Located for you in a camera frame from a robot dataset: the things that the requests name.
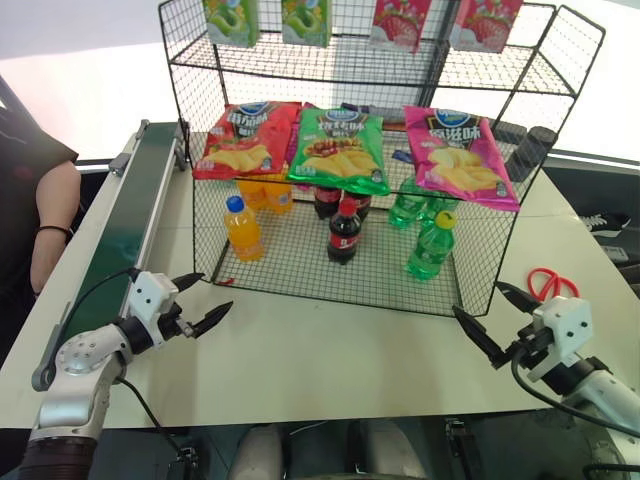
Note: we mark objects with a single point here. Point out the red strawberry juice carton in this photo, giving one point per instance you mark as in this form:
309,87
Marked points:
400,25
485,25

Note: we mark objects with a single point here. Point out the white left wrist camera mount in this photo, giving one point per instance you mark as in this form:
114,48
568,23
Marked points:
150,295

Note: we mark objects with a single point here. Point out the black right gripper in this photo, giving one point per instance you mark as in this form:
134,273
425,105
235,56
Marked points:
530,347

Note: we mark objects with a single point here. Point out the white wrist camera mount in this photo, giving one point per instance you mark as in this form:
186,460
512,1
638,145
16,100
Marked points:
150,295
567,320

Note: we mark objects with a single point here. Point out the green conveyor belt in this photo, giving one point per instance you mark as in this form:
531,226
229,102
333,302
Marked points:
125,215

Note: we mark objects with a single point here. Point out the pink potato chips bag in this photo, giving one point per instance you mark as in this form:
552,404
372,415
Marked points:
460,160

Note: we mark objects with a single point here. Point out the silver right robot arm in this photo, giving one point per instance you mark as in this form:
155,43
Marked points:
607,397

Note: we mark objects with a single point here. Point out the person's bare forearm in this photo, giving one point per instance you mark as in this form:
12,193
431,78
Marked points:
52,210

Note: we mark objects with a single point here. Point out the grey rounded shape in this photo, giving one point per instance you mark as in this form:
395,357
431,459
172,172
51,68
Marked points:
392,450
257,452

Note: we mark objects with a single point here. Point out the orange soda bottle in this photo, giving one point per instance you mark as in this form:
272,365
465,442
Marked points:
243,235
250,194
279,196

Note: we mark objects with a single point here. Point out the green apple juice carton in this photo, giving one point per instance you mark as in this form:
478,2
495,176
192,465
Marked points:
232,22
306,22

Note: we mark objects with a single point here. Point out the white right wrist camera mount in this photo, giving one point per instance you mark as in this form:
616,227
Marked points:
567,320

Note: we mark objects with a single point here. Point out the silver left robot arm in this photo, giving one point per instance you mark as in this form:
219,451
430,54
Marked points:
75,361

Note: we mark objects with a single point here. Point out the red potato chips bag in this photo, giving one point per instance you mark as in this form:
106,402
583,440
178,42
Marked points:
245,145

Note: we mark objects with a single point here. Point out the small blue packet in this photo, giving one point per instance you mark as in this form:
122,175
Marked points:
402,156

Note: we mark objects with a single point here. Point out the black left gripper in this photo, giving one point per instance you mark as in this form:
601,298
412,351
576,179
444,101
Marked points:
174,324

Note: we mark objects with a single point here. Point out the black ribbed block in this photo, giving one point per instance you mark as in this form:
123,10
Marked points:
510,132
530,155

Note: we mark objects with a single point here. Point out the black shoe white lettering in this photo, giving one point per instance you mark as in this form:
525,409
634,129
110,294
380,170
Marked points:
605,222

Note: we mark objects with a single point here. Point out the green potato chips bag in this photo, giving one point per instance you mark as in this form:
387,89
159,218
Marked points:
335,150

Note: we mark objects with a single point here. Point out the person's black shirt torso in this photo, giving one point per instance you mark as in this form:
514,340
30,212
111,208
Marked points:
20,165

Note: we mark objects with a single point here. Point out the black wristband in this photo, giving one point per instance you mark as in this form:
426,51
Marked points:
55,230

